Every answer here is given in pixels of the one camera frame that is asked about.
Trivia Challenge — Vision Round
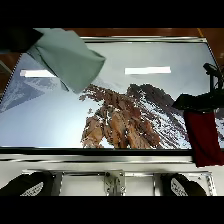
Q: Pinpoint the dark red garment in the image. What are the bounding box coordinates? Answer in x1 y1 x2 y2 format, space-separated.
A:
182 109 224 168

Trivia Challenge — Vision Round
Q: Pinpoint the pale green T-shirt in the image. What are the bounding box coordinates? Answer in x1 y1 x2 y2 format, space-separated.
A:
26 27 107 95

